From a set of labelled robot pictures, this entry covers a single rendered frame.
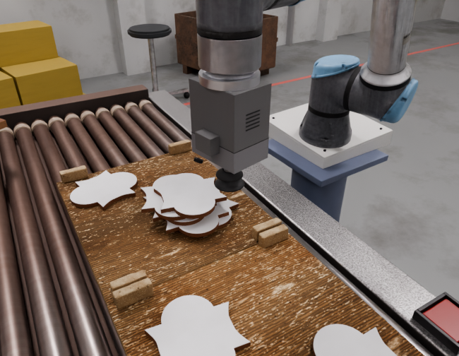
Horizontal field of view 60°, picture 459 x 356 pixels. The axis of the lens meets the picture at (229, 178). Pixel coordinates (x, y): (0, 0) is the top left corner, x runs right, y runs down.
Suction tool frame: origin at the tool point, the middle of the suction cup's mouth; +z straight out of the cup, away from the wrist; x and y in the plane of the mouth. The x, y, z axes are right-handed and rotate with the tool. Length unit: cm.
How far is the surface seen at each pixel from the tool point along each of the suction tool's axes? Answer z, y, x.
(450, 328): 19.1, 29.3, 17.1
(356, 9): 76, -324, 579
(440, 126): 112, -70, 315
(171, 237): 18.4, -14.6, -1.2
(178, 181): 13.4, -23.3, 7.1
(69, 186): 18.4, -45.0, -7.6
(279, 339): 18.4, 13.6, -3.1
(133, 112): 21, -77, 28
